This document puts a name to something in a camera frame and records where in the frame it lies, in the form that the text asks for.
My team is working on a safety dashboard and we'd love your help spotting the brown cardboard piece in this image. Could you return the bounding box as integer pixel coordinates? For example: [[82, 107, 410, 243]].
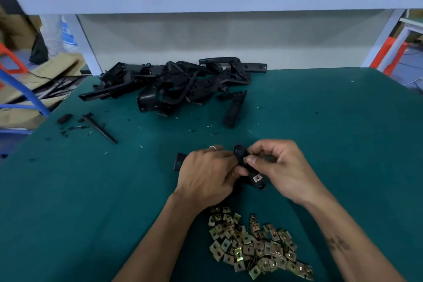
[[0, 52, 87, 130]]

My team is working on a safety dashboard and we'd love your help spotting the pile of black plastic brackets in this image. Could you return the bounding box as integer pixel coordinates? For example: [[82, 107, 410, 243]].
[[78, 57, 268, 129]]

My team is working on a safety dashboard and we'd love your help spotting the black plastic bracket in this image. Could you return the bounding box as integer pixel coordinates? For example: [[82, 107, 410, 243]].
[[174, 144, 277, 191]]

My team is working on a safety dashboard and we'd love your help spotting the blue metal frame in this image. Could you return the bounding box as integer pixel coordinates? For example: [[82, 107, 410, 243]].
[[0, 67, 52, 135]]

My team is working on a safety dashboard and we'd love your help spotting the black bag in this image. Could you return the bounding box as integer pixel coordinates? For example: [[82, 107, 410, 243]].
[[30, 33, 49, 66]]

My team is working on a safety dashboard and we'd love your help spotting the person's right hand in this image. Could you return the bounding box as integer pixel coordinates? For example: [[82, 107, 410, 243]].
[[245, 138, 329, 208]]

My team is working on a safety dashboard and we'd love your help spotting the person's right forearm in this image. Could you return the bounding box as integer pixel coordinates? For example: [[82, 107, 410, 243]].
[[305, 189, 407, 282]]

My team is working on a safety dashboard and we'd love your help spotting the person's left hand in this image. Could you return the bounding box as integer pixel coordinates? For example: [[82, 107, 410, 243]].
[[173, 146, 251, 212]]

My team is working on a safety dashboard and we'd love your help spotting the white printed sack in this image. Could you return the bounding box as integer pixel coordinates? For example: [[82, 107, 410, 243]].
[[40, 14, 79, 58]]

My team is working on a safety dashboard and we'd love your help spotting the green table cloth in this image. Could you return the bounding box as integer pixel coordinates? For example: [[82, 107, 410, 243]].
[[0, 67, 423, 282]]

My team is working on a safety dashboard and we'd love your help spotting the red plastic stool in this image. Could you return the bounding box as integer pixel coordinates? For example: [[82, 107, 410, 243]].
[[0, 42, 30, 91]]

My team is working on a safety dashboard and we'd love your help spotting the white metal post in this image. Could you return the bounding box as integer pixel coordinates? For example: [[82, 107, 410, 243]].
[[63, 14, 103, 76]]

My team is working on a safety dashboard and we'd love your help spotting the pile of brass clip nuts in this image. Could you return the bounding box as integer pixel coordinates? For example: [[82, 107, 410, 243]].
[[208, 206, 315, 281]]

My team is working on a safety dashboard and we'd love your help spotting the white metal rack frame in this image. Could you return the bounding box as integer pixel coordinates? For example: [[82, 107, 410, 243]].
[[360, 9, 423, 73]]

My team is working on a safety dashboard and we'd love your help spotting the person's left forearm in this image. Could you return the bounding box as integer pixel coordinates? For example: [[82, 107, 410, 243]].
[[114, 193, 209, 282]]

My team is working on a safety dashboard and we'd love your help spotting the thin black plastic strip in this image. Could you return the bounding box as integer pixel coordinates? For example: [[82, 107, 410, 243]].
[[81, 112, 119, 145]]

